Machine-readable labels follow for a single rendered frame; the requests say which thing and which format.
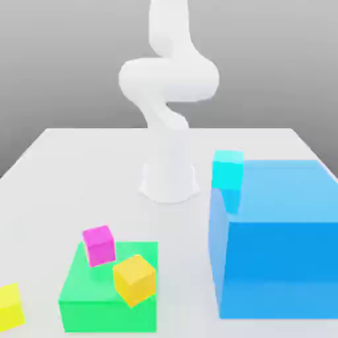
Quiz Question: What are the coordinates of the small cyan cube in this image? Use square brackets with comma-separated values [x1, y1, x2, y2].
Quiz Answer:
[211, 149, 244, 215]

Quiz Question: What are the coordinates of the small magenta cube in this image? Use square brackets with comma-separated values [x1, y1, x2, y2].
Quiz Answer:
[82, 224, 117, 268]

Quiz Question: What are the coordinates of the small orange cube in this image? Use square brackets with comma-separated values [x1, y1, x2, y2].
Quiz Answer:
[112, 253, 157, 309]

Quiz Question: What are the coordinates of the small yellow cube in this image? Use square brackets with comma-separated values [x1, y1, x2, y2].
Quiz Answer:
[0, 283, 26, 333]

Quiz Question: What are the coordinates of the large blue box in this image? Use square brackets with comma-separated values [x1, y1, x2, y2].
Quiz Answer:
[208, 159, 338, 320]

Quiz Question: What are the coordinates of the large green box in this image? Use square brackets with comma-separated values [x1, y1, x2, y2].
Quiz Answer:
[57, 241, 159, 333]

